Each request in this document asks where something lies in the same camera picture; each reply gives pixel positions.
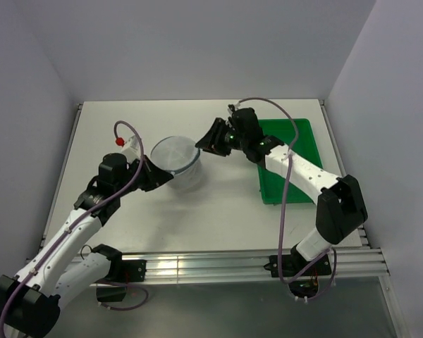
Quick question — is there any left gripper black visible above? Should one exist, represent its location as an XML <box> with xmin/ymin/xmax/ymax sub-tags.
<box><xmin>116</xmin><ymin>155</ymin><xmax>173</xmax><ymax>196</ymax></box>

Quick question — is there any aluminium mounting rail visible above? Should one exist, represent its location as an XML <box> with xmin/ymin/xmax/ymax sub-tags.
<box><xmin>122</xmin><ymin>246</ymin><xmax>389</xmax><ymax>285</ymax></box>

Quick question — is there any white mesh laundry bag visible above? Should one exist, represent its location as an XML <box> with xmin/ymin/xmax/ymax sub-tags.
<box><xmin>150</xmin><ymin>136</ymin><xmax>202</xmax><ymax>191</ymax></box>

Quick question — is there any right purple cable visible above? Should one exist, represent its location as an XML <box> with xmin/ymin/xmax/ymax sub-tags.
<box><xmin>239</xmin><ymin>97</ymin><xmax>338</xmax><ymax>302</ymax></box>

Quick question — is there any purple cable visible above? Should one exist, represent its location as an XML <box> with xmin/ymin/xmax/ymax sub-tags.
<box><xmin>239</xmin><ymin>97</ymin><xmax>338</xmax><ymax>302</ymax></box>
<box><xmin>0</xmin><ymin>121</ymin><xmax>149</xmax><ymax>338</ymax></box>

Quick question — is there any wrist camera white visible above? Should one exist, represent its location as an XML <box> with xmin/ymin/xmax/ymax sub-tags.
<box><xmin>227</xmin><ymin>102</ymin><xmax>240</xmax><ymax>115</ymax></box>
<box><xmin>115</xmin><ymin>135</ymin><xmax>140</xmax><ymax>164</ymax></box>

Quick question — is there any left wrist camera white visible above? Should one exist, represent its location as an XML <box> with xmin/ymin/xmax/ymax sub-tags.
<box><xmin>115</xmin><ymin>135</ymin><xmax>140</xmax><ymax>164</ymax></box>

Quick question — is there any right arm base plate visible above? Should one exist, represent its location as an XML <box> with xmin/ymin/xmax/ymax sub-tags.
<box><xmin>263</xmin><ymin>253</ymin><xmax>332</xmax><ymax>278</ymax></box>

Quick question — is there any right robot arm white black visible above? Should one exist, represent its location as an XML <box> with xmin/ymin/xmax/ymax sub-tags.
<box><xmin>195</xmin><ymin>106</ymin><xmax>368</xmax><ymax>280</ymax></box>

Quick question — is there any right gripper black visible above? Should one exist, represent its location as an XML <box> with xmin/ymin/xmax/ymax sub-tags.
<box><xmin>195</xmin><ymin>118</ymin><xmax>247</xmax><ymax>157</ymax></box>

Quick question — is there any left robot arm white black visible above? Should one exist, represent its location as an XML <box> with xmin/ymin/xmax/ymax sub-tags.
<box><xmin>0</xmin><ymin>153</ymin><xmax>173</xmax><ymax>337</ymax></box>

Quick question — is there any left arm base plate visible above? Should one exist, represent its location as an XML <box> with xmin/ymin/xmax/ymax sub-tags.
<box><xmin>98</xmin><ymin>259</ymin><xmax>147</xmax><ymax>284</ymax></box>

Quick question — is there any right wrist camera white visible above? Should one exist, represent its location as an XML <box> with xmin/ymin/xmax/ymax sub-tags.
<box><xmin>227</xmin><ymin>102</ymin><xmax>240</xmax><ymax>115</ymax></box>

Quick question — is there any green plastic tray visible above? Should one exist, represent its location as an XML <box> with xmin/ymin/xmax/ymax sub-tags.
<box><xmin>257</xmin><ymin>118</ymin><xmax>322</xmax><ymax>205</ymax></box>

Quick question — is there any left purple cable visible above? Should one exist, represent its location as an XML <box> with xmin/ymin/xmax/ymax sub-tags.
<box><xmin>0</xmin><ymin>121</ymin><xmax>149</xmax><ymax>338</ymax></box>

